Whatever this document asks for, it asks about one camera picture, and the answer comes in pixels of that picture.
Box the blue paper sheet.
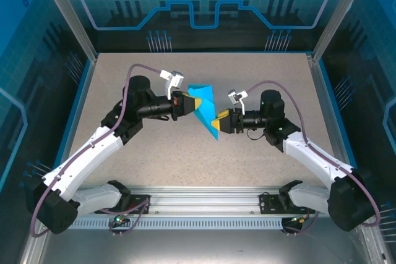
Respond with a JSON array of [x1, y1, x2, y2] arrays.
[[187, 83, 222, 142]]

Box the metal sheet panel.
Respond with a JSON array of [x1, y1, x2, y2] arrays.
[[18, 208, 396, 264]]

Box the blue table side trim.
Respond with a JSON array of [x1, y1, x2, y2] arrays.
[[51, 58, 95, 178]]

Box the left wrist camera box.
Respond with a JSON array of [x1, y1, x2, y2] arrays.
[[159, 70, 186, 100]]

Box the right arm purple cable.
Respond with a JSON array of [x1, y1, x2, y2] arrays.
[[246, 80, 381, 237]]

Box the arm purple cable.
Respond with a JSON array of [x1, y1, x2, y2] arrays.
[[246, 80, 381, 237], [30, 63, 152, 239]]

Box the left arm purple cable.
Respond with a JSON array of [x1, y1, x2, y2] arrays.
[[30, 63, 152, 239]]

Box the aluminium side rail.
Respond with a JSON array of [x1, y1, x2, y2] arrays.
[[306, 53, 353, 184]]

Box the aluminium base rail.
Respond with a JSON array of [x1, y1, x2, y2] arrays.
[[75, 185, 334, 215]]

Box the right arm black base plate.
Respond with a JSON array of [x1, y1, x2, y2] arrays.
[[259, 192, 316, 215]]

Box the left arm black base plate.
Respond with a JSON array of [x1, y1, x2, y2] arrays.
[[94, 194, 152, 215]]

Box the slotted grey cable duct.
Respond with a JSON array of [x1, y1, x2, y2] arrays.
[[74, 218, 287, 230]]

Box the cable connector with LED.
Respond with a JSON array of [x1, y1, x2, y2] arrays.
[[289, 214, 310, 224], [111, 211, 130, 227]]

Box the aluminium frame post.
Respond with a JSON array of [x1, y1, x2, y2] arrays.
[[33, 0, 98, 62], [311, 0, 374, 62]]

